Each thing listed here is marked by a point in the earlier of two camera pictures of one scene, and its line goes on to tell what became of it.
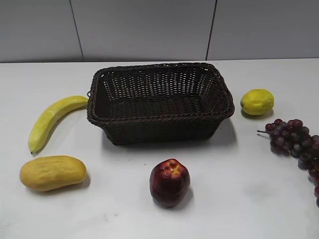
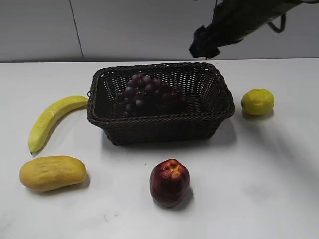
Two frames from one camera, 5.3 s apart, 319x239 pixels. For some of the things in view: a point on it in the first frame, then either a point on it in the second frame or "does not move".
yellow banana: [45, 119] does not move
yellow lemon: [257, 101] does not move
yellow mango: [46, 173] does not move
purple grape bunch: [292, 138] -> [147, 96]
